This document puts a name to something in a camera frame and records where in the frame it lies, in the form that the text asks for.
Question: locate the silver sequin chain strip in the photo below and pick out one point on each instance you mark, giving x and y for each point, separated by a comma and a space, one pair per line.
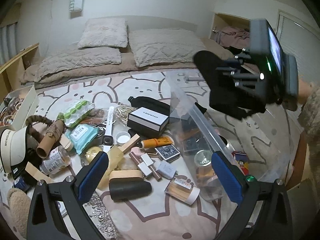
100, 217

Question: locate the brown braided headband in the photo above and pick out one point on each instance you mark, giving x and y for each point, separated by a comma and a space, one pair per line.
36, 124

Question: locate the black knit glove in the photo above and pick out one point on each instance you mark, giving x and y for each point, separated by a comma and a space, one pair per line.
232, 92

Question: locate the cotton swab container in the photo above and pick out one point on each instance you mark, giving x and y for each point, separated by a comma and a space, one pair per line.
182, 190

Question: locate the cardboard tube with twine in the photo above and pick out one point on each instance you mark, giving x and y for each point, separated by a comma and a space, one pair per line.
52, 135

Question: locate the folded beige blanket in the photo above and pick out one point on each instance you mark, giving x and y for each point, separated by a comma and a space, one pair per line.
75, 62

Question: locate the yellow translucent plastic bag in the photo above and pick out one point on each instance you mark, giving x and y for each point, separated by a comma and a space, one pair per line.
115, 155

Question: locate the fuzzy beige slipper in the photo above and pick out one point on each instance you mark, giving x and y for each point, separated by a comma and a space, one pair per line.
19, 205

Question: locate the white box of bracelets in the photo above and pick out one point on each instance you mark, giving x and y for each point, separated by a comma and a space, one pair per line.
22, 104

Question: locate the long wooden plank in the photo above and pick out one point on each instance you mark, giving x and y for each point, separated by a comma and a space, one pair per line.
37, 174

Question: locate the labelled plastic bottle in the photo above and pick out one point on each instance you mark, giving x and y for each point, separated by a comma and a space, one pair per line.
57, 160

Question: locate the small white perfume card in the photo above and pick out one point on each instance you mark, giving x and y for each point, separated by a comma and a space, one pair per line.
166, 170

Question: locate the pile of pink clothes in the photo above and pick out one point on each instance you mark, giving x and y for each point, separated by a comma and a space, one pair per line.
232, 37

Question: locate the fluffy beige pillow left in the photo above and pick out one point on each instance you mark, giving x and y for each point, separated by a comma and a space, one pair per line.
104, 32

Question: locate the small wooden block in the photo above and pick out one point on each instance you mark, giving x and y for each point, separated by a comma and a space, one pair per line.
130, 144

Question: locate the pale window curtain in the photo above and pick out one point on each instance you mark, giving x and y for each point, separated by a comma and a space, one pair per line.
8, 46

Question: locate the black foam roller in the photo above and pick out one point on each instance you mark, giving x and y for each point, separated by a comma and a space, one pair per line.
124, 190

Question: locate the teal wet wipes pack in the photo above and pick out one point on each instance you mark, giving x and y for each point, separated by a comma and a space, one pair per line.
81, 136

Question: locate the white round jar lid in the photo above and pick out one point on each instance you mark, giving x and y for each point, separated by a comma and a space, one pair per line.
122, 138

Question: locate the clear plastic storage bin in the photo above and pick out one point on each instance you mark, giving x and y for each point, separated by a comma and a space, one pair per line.
212, 142

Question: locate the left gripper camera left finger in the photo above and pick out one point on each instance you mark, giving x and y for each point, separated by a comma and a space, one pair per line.
45, 220

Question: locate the white sun visor cap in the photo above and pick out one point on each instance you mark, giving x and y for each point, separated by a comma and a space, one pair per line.
13, 148

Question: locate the white smartwatch with band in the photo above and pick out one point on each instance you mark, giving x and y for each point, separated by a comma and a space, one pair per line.
108, 138

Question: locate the blue playing card deck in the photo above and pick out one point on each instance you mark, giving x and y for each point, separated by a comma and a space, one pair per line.
167, 153

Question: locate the red blue cartoon card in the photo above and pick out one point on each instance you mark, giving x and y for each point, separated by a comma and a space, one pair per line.
242, 160

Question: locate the tan mattress pad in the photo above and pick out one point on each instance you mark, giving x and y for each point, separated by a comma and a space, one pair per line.
127, 64

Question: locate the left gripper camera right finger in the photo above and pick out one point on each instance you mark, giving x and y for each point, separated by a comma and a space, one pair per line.
263, 209

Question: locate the orange hand cream tube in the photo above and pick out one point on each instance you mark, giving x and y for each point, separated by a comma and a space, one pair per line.
157, 142

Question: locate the white louvred closet door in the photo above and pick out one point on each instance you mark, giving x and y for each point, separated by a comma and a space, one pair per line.
301, 40

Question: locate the glass ball yellow toy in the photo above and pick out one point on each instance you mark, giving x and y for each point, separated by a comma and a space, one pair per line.
202, 160

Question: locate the fluffy beige pillow right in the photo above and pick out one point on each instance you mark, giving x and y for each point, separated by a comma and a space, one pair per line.
164, 46

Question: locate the wooden low shelf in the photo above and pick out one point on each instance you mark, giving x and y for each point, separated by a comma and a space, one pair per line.
13, 69

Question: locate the bag of gold clips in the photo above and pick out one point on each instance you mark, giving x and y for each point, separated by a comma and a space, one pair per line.
122, 113

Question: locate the green dotted snack packet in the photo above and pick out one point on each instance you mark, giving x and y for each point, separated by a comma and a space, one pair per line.
74, 114

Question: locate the fluffy beige pillow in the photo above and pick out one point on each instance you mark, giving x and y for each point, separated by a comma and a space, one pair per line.
164, 46
104, 32

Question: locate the black fabric pouch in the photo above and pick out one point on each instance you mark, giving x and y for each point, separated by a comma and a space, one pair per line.
150, 103

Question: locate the white black Chanel box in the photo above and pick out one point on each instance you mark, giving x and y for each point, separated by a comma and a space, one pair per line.
147, 122

